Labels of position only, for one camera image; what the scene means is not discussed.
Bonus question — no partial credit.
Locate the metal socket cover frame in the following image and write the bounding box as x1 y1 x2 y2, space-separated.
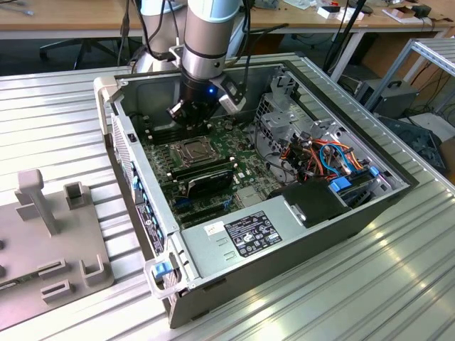
173 137 215 168

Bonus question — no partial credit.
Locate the silver CPU chip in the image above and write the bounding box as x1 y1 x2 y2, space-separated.
183 142 209 161

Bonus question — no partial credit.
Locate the CPU socket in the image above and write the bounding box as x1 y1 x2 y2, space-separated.
169 139 215 168

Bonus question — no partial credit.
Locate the black RAM slot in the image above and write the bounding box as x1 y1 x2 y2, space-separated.
144 122 211 138
151 129 213 146
147 126 213 142

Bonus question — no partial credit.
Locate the black graphics card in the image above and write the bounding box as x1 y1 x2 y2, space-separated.
183 167 236 200

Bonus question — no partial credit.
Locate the silver metal drive cage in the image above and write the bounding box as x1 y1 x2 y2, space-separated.
254 65 356 178

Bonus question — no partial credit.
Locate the green motherboard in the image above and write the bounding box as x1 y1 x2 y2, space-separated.
136 113 287 229

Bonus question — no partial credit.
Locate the silver chipset heatsink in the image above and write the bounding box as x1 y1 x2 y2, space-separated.
234 186 263 210

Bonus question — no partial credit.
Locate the black expansion slot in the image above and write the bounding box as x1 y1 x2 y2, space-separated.
179 207 234 228
176 200 232 218

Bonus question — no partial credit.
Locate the black office chair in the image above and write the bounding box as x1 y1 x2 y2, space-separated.
38 37 127 71

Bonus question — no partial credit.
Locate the grey power supply unit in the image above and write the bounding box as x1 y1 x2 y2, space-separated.
179 197 311 281

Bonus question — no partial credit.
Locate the black plastic fan shroud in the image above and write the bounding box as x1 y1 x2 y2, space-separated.
266 179 353 230

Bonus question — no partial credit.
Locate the white box on desk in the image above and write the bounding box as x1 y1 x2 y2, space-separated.
317 4 366 23

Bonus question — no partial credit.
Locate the blue disk carrier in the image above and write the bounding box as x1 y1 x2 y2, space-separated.
328 178 353 195

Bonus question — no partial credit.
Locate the blue case latch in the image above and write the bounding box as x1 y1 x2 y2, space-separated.
151 261 170 281

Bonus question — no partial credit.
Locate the open grey PC case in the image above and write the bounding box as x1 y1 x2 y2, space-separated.
92 52 422 330

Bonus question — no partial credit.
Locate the grey plastic parts rack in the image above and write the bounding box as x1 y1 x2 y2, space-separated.
0 169 117 331

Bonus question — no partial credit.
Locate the metal disk bay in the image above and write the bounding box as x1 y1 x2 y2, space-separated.
333 170 408 214

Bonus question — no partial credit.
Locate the long wooden desk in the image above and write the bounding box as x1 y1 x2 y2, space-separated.
0 0 447 85

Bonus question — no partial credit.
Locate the open cardboard box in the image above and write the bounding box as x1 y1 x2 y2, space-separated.
381 4 434 26

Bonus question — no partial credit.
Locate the dark teal plastic panel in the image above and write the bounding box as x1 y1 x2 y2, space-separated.
376 115 447 175

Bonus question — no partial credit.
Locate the green RAM stick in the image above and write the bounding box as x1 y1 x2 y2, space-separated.
0 274 39 291

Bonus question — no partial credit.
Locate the brown cardboard box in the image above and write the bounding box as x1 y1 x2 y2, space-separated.
439 136 455 175

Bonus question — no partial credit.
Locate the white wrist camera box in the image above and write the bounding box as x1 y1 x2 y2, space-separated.
218 90 247 114
166 102 185 121

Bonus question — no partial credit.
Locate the black wire in case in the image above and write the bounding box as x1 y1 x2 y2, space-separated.
252 119 301 185

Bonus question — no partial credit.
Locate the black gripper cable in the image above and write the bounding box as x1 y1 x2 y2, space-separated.
234 0 259 127

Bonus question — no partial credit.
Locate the dark cable with connector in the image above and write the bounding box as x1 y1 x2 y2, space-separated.
117 0 131 67

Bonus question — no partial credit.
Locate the red orange wire bundle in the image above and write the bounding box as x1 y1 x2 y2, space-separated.
280 140 323 180

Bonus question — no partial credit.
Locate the blue flat wire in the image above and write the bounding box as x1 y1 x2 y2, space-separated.
333 141 356 175
318 144 348 178

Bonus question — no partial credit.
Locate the black box with handle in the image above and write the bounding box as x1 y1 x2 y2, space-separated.
353 78 421 121

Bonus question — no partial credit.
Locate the aluminium profile frame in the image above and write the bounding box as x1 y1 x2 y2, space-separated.
364 37 455 118

